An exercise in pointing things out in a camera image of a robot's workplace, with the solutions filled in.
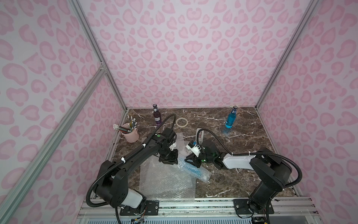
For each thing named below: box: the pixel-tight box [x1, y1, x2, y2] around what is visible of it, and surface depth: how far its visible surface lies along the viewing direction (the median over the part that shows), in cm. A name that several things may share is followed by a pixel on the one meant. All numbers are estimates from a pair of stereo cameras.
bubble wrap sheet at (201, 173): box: [177, 157, 212, 183], surface depth 82 cm
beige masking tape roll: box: [176, 117, 188, 128], surface depth 112 cm
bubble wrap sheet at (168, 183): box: [139, 132, 207, 204], surface depth 82 cm
